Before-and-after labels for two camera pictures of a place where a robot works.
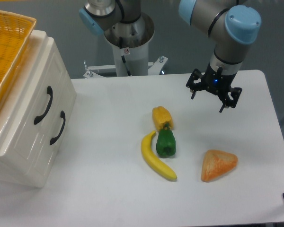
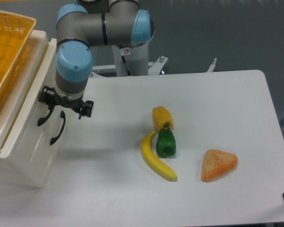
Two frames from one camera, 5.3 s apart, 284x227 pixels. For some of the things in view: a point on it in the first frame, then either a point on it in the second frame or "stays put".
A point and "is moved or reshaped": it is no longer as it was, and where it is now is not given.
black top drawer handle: x=50 y=91 is moved or reshaped
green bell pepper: x=165 y=142 stays put
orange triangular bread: x=216 y=163 stays put
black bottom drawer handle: x=63 y=115 stays put
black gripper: x=216 y=82 → x=48 y=95
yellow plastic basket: x=10 y=35 stays put
